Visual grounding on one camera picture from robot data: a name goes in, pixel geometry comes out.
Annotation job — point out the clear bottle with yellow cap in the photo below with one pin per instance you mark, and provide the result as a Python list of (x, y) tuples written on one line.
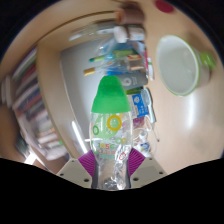
[(116, 67)]

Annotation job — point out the clear glass bottle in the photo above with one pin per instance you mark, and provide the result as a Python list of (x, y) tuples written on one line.
[(96, 31)]

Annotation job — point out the wooden shelf unit with books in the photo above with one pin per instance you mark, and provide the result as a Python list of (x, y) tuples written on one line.
[(50, 86)]

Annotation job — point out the jar with white lid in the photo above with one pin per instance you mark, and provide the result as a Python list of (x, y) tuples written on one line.
[(133, 33)]

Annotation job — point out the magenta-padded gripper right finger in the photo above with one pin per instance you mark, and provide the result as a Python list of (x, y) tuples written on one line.
[(148, 170)]

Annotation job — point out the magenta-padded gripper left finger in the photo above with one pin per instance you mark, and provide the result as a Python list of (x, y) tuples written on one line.
[(71, 170)]

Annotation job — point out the clear bottle with green cap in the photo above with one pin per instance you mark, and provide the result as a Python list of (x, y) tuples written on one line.
[(110, 100)]

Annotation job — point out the blue and white box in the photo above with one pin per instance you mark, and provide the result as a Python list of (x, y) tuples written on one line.
[(140, 106)]

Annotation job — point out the light blue hairbrush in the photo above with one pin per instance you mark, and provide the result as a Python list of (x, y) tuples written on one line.
[(149, 105)]

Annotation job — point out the brown cup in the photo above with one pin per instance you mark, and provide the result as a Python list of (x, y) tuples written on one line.
[(131, 16)]

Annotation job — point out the green glass bottle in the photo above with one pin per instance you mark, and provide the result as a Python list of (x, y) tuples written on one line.
[(116, 54)]

